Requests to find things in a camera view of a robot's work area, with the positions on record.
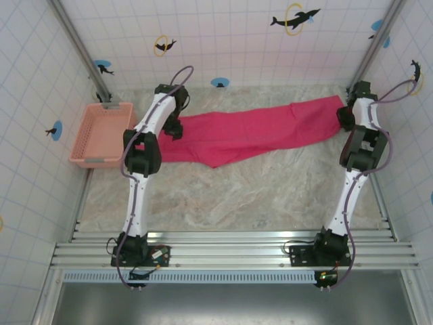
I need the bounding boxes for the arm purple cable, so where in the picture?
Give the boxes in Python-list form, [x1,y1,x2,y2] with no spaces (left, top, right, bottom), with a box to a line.
[333,78,422,291]
[116,65,195,290]

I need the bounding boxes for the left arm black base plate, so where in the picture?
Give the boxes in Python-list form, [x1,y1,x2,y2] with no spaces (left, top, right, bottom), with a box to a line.
[110,244,173,268]

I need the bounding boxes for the slotted grey cable duct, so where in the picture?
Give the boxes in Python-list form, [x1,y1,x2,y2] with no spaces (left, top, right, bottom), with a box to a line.
[62,270,321,284]

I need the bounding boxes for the aluminium corner post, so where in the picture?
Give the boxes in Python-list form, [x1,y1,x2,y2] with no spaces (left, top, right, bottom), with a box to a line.
[346,0,409,95]
[46,0,116,104]

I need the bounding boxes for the small circuit board with wires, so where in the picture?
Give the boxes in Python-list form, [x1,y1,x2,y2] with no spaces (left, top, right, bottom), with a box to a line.
[151,246,170,262]

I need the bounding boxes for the aluminium rail beam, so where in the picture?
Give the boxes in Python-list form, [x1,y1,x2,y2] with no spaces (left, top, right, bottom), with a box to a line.
[49,231,420,271]

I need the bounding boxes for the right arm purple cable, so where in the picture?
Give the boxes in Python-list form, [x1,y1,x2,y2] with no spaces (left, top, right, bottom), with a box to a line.
[333,78,422,291]

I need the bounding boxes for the seal on blue circle sticker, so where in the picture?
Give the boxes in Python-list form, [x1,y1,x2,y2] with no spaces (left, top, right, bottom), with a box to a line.
[45,121,64,142]

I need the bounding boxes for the large dolphin orange ring sticker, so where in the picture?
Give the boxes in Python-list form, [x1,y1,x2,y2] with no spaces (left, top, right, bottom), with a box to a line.
[285,2,321,37]

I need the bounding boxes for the small dolphin orange ring sticker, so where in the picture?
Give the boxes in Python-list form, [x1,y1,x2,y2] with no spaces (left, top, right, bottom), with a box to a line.
[154,35,178,58]

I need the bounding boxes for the pink long pants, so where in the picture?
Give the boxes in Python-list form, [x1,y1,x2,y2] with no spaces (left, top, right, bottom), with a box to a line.
[157,95,342,169]

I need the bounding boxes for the shark on blue circle sticker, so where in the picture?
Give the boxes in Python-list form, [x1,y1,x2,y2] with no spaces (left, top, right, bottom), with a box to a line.
[93,60,116,77]

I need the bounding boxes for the black connector box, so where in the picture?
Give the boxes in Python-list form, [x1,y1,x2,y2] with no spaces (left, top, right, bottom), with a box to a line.
[313,269,339,289]
[127,272,150,289]

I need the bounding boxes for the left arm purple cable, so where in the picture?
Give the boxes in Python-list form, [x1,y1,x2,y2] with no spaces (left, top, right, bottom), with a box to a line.
[116,65,195,290]

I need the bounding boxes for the pink plastic basket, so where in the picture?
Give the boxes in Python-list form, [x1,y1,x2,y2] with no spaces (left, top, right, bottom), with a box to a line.
[69,100,138,169]

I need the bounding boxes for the blue patch sticker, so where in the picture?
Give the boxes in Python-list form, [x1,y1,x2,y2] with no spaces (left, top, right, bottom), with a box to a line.
[367,19,391,49]

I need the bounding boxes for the upright dolphin orange ring sticker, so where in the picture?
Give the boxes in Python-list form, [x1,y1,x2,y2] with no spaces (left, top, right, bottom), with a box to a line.
[407,59,426,97]

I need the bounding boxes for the grey metal panel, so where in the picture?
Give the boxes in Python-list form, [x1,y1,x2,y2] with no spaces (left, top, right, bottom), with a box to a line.
[50,282,417,325]

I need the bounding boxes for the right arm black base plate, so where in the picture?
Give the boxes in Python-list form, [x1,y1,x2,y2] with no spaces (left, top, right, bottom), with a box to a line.
[290,244,352,267]

